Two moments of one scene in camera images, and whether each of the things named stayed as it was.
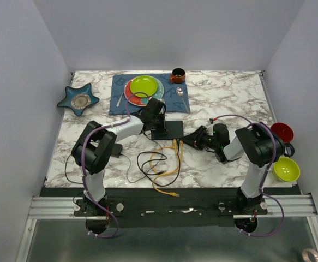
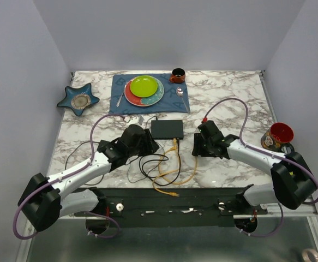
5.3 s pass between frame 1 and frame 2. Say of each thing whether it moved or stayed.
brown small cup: stayed
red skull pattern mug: stayed
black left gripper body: moved
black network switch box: stayed
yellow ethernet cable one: moved
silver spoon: stayed
